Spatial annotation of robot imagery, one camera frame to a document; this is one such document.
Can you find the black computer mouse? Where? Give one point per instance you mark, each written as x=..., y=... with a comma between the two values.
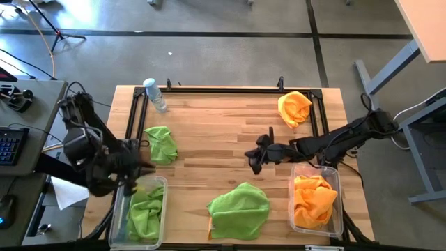
x=6, y=209

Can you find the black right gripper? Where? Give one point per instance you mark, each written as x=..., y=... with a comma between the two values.
x=275, y=153

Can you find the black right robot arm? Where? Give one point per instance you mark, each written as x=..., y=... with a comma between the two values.
x=331, y=143

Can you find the grey metal desk frame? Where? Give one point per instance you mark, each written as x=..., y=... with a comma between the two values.
x=421, y=164

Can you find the black metal table frame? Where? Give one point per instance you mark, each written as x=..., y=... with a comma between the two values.
x=188, y=90

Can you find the black desk gadget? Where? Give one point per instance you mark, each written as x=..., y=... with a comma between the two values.
x=19, y=101

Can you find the black desk beam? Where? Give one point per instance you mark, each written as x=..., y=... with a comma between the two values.
x=52, y=166

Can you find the small black caster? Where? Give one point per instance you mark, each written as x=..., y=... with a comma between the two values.
x=44, y=229

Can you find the clear water bottle blue cap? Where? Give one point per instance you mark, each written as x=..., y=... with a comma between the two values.
x=154, y=93

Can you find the clear plastic basket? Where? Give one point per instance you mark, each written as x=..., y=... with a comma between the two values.
x=118, y=223
x=339, y=209

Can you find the black tripod stand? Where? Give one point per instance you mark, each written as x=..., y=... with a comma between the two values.
x=58, y=35

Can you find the beige desk grey legs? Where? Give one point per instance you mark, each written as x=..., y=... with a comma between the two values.
x=428, y=28

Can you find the black clamp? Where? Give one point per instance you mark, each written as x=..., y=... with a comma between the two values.
x=169, y=84
x=280, y=83

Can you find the black backlit keyboard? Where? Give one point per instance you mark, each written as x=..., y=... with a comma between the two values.
x=12, y=146

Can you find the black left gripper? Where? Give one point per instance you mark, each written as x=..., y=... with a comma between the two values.
x=129, y=164

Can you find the white paper sheet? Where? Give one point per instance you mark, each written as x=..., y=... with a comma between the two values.
x=68, y=198

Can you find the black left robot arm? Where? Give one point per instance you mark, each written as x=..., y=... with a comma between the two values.
x=83, y=146

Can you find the white label strip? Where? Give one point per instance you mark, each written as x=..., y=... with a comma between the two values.
x=324, y=248

